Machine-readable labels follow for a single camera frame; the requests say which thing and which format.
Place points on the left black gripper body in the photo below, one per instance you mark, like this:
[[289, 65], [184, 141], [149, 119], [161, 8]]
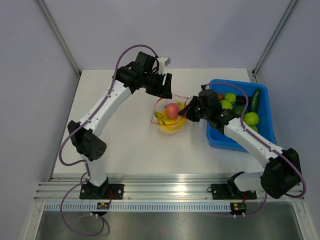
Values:
[[153, 83]]

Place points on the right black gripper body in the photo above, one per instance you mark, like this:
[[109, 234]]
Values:
[[197, 112]]

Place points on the pink peach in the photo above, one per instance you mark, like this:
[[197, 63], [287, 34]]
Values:
[[172, 110]]

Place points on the yellow banana bunch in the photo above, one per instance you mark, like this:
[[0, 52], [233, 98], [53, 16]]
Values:
[[167, 125]]

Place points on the clear zip top bag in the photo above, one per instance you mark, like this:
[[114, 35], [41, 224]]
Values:
[[161, 103]]

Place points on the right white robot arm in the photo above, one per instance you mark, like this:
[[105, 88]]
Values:
[[281, 168]]

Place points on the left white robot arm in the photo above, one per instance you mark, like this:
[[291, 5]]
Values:
[[85, 134]]

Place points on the brown kiwi fruit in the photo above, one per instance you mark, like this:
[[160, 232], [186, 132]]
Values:
[[220, 96]]

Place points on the green apple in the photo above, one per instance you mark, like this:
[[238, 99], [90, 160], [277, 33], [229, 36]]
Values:
[[230, 97]]

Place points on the dark green avocado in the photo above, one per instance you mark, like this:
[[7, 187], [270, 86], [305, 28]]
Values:
[[238, 110]]

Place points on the blue plastic bin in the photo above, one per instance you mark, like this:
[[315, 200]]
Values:
[[264, 127]]

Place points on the dark purple fruit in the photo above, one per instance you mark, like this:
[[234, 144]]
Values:
[[240, 100]]

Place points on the green cucumber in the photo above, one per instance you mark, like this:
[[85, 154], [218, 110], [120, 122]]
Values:
[[255, 100]]

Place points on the green halved fruit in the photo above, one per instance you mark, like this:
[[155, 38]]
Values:
[[253, 127]]

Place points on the right small circuit board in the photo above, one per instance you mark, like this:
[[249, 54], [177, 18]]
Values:
[[237, 208]]

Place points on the small circuit board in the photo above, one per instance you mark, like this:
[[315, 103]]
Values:
[[237, 208], [103, 206]]

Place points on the left small circuit board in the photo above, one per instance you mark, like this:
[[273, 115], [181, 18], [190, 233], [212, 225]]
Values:
[[103, 206]]

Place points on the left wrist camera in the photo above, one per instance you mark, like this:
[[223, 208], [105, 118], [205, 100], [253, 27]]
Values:
[[164, 61]]

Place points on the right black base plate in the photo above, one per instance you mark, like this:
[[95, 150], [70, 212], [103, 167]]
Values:
[[220, 191]]

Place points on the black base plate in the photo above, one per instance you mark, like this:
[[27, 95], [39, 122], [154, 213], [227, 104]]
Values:
[[220, 191], [107, 191]]

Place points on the left aluminium frame post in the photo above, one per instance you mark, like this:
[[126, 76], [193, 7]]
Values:
[[59, 37]]

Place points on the aluminium frame post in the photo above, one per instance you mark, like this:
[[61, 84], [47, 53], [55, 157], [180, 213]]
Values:
[[252, 73], [59, 37]]

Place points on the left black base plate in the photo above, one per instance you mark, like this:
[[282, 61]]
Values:
[[107, 191]]

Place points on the right aluminium frame post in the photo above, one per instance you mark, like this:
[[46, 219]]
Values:
[[252, 73]]

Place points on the aluminium mounting rail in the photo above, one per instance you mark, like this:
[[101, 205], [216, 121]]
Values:
[[137, 188]]

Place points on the white slotted cable duct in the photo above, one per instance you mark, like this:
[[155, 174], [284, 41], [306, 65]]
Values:
[[212, 207]]

